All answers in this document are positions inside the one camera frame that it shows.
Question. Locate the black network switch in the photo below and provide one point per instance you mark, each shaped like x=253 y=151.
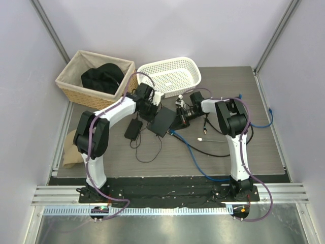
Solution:
x=162 y=121

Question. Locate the wicker basket with liner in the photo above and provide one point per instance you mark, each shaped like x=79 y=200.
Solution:
x=70 y=82

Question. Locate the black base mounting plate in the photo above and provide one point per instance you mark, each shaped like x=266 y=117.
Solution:
x=170 y=196

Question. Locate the black cap in basket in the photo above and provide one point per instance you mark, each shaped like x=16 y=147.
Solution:
x=107 y=78

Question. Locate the beige cap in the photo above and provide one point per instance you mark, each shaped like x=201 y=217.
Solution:
x=71 y=155

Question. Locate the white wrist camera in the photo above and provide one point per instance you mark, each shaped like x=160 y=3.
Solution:
x=157 y=97
x=180 y=102

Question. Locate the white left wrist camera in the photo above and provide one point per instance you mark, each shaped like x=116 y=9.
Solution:
x=157 y=97

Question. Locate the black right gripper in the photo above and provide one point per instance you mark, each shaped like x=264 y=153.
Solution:
x=181 y=121

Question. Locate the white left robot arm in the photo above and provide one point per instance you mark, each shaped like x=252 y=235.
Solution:
x=92 y=133

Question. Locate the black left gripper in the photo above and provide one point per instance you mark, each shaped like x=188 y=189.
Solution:
x=151 y=118

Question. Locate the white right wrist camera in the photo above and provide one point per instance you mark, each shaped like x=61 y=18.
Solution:
x=180 y=102

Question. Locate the white perforated plastic basket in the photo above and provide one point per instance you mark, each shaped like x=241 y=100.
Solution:
x=173 y=76

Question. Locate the aluminium front rail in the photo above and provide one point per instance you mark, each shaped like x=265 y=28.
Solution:
x=72 y=200

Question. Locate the black power adapter brick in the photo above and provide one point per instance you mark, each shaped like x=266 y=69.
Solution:
x=133 y=129

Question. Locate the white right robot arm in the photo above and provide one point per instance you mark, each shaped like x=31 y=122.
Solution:
x=233 y=123

